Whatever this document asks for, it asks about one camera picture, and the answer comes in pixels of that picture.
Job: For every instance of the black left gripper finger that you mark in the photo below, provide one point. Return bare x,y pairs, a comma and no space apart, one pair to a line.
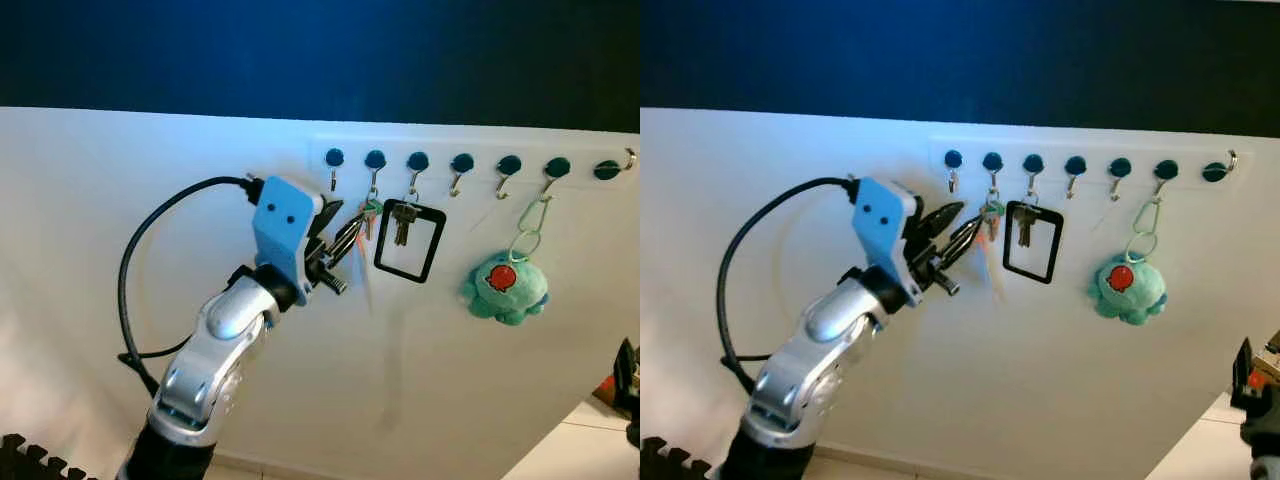
960,240
331,213
940,215
350,240

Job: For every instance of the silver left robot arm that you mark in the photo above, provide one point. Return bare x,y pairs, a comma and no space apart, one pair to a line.
810,375
215,370

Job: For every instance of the single brass key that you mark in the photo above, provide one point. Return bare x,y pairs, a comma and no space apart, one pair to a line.
1024,228
402,225

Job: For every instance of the dark knob metal hook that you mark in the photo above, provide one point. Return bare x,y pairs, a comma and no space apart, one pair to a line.
1166,170
509,165
953,158
1033,163
606,169
1215,172
557,167
1075,165
418,161
992,161
375,159
334,157
461,163
1120,167

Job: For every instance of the black foam floor mat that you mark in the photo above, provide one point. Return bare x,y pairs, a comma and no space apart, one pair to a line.
35,460
670,462

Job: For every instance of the green carabiner clip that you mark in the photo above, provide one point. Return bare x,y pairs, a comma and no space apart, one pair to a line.
1157,203
521,232

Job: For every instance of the blue-white left wrist camera mount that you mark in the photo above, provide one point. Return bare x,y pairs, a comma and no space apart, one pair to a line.
880,225
278,225

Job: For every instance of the white wall hook rail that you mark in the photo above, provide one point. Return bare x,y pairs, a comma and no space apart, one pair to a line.
1100,148
480,145

